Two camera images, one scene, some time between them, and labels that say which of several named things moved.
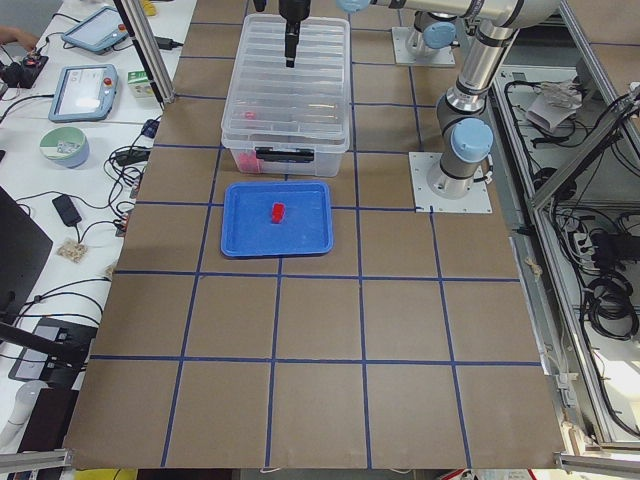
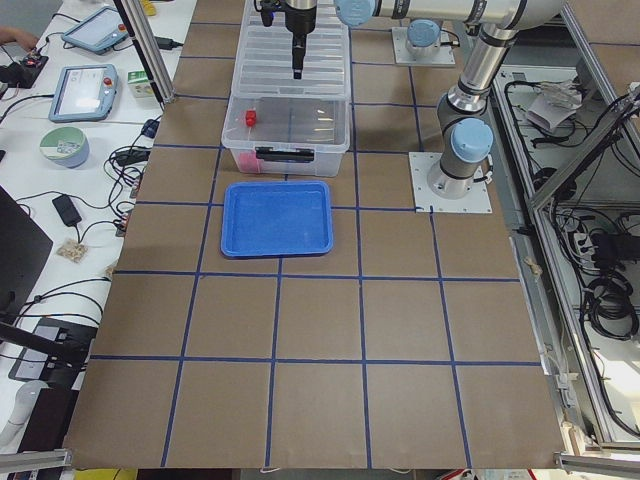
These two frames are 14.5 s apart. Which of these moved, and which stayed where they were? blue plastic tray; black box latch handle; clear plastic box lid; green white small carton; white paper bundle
Moved: clear plastic box lid
Stayed: white paper bundle; blue plastic tray; black box latch handle; green white small carton
